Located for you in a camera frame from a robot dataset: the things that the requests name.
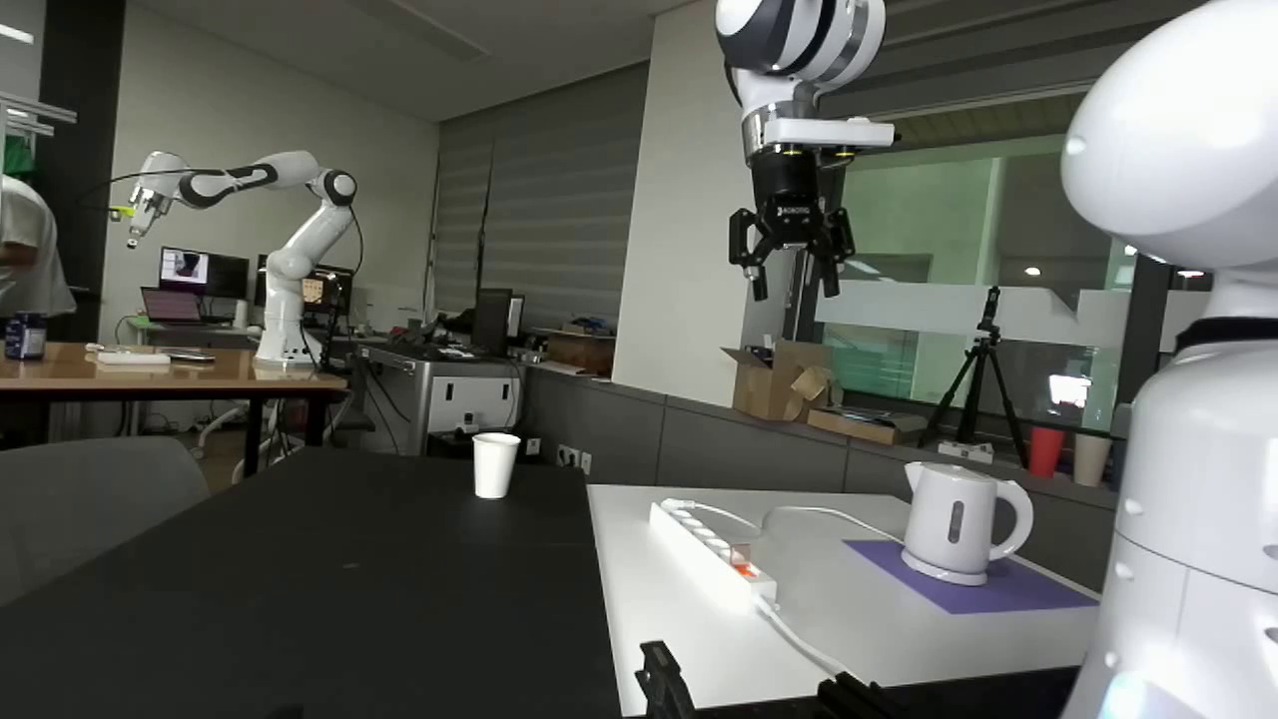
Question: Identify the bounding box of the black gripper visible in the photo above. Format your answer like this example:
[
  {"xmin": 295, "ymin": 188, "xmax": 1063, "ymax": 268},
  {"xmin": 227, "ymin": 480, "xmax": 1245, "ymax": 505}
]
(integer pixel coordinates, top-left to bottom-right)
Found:
[{"xmin": 726, "ymin": 145, "xmax": 855, "ymax": 300}]

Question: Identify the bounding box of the white electric kettle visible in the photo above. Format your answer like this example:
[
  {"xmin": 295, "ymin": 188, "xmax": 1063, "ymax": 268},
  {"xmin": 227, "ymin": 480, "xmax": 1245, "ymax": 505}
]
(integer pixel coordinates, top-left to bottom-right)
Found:
[{"xmin": 904, "ymin": 460, "xmax": 1036, "ymax": 581}]

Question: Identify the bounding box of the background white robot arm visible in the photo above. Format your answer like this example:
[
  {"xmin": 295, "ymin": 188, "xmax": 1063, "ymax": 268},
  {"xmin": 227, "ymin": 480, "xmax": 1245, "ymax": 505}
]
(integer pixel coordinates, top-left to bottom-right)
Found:
[{"xmin": 114, "ymin": 146, "xmax": 361, "ymax": 366}]

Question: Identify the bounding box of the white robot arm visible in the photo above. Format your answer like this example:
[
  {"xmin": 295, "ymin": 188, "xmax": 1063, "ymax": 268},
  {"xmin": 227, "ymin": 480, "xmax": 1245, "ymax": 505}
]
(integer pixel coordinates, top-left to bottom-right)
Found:
[{"xmin": 710, "ymin": 0, "xmax": 1278, "ymax": 719}]

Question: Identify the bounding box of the cardboard box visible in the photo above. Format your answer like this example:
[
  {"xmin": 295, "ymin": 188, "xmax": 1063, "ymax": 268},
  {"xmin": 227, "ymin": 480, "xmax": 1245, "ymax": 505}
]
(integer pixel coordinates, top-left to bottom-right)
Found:
[{"xmin": 730, "ymin": 343, "xmax": 834, "ymax": 424}]

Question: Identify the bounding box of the red cup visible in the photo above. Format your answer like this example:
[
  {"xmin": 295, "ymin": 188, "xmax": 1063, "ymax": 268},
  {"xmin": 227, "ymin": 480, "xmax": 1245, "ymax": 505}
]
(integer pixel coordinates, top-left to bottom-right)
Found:
[{"xmin": 1026, "ymin": 427, "xmax": 1067, "ymax": 480}]

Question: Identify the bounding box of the white power strip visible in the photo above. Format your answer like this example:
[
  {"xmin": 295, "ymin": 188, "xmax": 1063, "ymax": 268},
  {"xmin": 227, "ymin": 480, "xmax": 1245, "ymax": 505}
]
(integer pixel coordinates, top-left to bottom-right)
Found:
[{"xmin": 646, "ymin": 497, "xmax": 775, "ymax": 603}]

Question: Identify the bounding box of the white paper cup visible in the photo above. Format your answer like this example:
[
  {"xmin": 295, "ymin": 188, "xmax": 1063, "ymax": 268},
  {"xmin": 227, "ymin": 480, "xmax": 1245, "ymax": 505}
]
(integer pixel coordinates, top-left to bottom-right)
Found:
[{"xmin": 472, "ymin": 431, "xmax": 518, "ymax": 497}]

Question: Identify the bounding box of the beige cup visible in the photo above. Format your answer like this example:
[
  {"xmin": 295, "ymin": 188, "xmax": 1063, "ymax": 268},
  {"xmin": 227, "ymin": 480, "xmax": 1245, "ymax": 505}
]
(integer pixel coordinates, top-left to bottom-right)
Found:
[{"xmin": 1076, "ymin": 435, "xmax": 1111, "ymax": 485}]

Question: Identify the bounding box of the purple mat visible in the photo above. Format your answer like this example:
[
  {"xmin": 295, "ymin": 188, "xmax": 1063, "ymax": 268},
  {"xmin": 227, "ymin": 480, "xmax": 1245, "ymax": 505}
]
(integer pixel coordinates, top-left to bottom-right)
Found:
[{"xmin": 851, "ymin": 537, "xmax": 1091, "ymax": 616}]

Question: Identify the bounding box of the white metal cabinet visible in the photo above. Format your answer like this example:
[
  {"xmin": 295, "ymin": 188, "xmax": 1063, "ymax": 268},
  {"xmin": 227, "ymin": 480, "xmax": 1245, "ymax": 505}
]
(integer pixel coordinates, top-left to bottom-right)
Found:
[{"xmin": 352, "ymin": 347, "xmax": 522, "ymax": 453}]

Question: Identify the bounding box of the computer monitor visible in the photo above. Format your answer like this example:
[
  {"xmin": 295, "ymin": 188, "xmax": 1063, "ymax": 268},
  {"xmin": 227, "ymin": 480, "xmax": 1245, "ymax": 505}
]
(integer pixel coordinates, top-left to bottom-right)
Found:
[{"xmin": 160, "ymin": 248, "xmax": 249, "ymax": 300}]

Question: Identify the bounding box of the wooden desk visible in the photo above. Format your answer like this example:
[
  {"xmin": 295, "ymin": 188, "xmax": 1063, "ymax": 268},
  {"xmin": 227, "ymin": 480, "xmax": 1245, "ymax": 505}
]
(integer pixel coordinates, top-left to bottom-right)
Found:
[{"xmin": 0, "ymin": 343, "xmax": 347, "ymax": 476}]

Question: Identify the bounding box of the grey chair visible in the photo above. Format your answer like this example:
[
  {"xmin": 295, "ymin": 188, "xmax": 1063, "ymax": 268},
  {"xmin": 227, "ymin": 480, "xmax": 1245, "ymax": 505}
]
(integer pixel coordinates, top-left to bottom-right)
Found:
[{"xmin": 0, "ymin": 435, "xmax": 207, "ymax": 605}]

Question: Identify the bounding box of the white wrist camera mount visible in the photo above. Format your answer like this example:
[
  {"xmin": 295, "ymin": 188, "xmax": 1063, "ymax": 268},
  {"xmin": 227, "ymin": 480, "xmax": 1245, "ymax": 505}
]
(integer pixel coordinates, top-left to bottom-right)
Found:
[{"xmin": 743, "ymin": 117, "xmax": 896, "ymax": 153}]

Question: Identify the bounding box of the black camera tripod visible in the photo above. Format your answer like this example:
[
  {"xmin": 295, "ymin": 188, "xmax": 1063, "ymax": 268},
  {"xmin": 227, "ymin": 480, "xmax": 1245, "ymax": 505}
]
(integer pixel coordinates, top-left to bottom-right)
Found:
[{"xmin": 918, "ymin": 287, "xmax": 1031, "ymax": 461}]

